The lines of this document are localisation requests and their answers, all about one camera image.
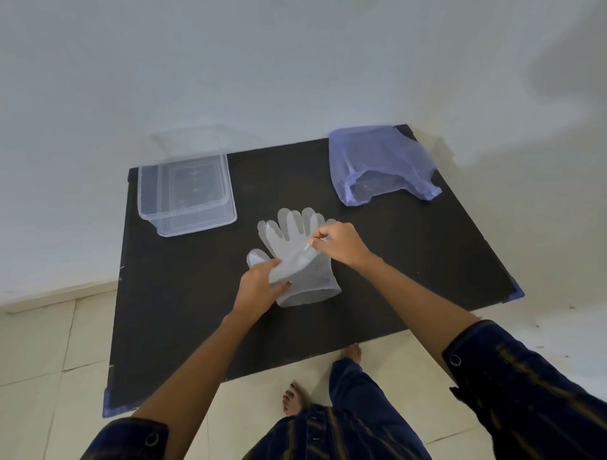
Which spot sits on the person's right hand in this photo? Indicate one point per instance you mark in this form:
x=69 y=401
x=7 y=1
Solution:
x=341 y=241

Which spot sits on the person's left hand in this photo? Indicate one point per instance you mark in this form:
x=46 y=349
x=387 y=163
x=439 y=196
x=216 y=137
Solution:
x=258 y=294

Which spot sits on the purple translucent plastic bag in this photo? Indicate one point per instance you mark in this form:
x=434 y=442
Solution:
x=379 y=156

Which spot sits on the clear plastic container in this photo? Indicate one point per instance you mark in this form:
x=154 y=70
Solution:
x=189 y=199

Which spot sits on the person's left forearm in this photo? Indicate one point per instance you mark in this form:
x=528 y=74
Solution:
x=199 y=374

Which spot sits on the person's right forearm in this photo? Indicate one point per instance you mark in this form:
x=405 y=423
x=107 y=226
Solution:
x=417 y=308

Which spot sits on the person's right foot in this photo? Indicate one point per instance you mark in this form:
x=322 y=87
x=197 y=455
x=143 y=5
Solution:
x=352 y=353

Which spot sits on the person's foot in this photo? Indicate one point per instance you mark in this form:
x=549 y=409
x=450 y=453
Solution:
x=294 y=400
x=352 y=353

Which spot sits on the person's left foot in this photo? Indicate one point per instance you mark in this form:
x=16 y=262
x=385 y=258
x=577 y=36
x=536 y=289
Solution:
x=294 y=400

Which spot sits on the dark striped trousers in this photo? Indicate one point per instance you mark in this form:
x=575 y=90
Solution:
x=355 y=388

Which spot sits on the blue tape corner piece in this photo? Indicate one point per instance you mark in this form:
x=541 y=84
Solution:
x=114 y=407
x=517 y=290

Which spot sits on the dark striped shirt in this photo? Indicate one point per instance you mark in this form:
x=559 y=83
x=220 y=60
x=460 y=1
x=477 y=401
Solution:
x=521 y=403

